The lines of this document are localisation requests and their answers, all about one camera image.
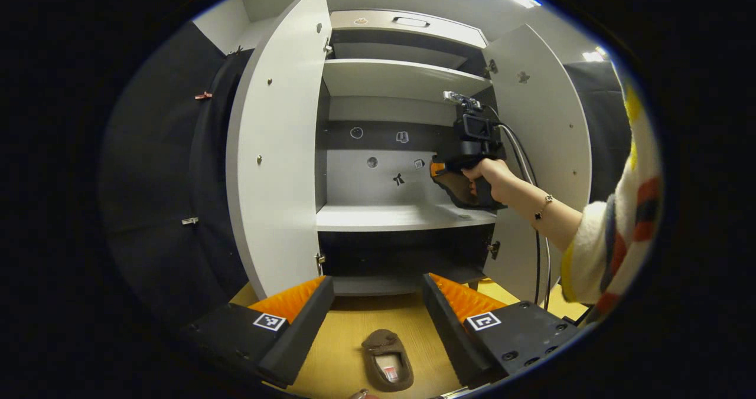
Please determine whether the white shoe cabinet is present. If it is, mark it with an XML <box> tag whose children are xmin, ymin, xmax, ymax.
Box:
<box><xmin>315</xmin><ymin>9</ymin><xmax>500</xmax><ymax>298</ymax></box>

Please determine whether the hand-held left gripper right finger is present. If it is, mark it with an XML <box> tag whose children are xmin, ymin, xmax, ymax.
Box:
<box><xmin>421</xmin><ymin>273</ymin><xmax>584</xmax><ymax>391</ymax></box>

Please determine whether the white door with small stickers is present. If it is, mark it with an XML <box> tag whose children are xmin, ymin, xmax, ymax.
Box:
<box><xmin>481</xmin><ymin>23</ymin><xmax>594</xmax><ymax>306</ymax></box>

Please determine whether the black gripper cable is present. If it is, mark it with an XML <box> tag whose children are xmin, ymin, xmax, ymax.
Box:
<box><xmin>496</xmin><ymin>125</ymin><xmax>543</xmax><ymax>306</ymax></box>

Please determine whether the white cabinet shelf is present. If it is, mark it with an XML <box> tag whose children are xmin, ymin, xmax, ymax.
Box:
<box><xmin>315</xmin><ymin>203</ymin><xmax>498</xmax><ymax>233</ymax></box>
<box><xmin>321</xmin><ymin>58</ymin><xmax>494</xmax><ymax>104</ymax></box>

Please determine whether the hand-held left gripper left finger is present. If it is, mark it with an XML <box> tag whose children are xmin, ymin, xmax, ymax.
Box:
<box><xmin>176</xmin><ymin>276</ymin><xmax>335</xmax><ymax>389</ymax></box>

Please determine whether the beige cabinet drawer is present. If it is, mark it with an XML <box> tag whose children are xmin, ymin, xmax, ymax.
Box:
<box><xmin>329</xmin><ymin>9</ymin><xmax>488</xmax><ymax>50</ymax></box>

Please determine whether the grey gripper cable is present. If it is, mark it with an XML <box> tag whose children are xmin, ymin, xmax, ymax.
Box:
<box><xmin>502</xmin><ymin>129</ymin><xmax>553</xmax><ymax>312</ymax></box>

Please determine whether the black backdrop cloth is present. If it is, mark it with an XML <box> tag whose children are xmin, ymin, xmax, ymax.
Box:
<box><xmin>99</xmin><ymin>21</ymin><xmax>262</xmax><ymax>330</ymax></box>
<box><xmin>563</xmin><ymin>61</ymin><xmax>634</xmax><ymax>203</ymax></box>

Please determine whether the grey thin cabinet shelf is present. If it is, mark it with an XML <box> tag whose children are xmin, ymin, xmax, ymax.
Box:
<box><xmin>331</xmin><ymin>42</ymin><xmax>469</xmax><ymax>70</ymax></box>

